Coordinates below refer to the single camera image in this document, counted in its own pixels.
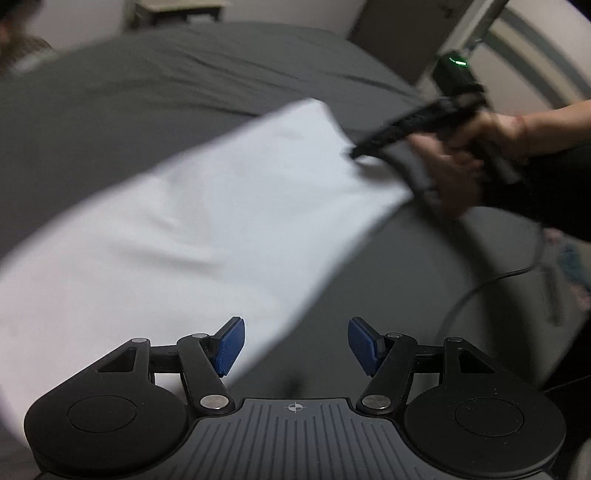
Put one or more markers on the person's right hand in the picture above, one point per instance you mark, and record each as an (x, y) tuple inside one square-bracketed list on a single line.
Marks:
[(457, 180)]

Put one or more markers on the wooden nightstand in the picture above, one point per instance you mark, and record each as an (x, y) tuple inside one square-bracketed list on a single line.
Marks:
[(175, 9)]

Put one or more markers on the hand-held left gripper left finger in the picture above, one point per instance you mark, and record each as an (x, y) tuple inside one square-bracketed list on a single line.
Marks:
[(229, 346)]

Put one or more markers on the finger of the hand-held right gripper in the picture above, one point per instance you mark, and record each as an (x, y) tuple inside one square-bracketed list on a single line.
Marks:
[(406, 122)]

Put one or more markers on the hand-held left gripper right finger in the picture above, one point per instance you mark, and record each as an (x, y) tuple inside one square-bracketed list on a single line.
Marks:
[(364, 346)]

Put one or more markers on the person's dark clothing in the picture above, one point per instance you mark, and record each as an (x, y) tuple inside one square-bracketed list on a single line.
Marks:
[(554, 194)]

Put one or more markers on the person's right forearm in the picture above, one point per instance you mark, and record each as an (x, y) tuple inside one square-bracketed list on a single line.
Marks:
[(554, 127)]

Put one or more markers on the white shirt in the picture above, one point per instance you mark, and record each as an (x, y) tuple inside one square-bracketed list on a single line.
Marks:
[(184, 221)]

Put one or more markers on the dark door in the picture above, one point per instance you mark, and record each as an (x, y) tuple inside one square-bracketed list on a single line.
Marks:
[(401, 32)]

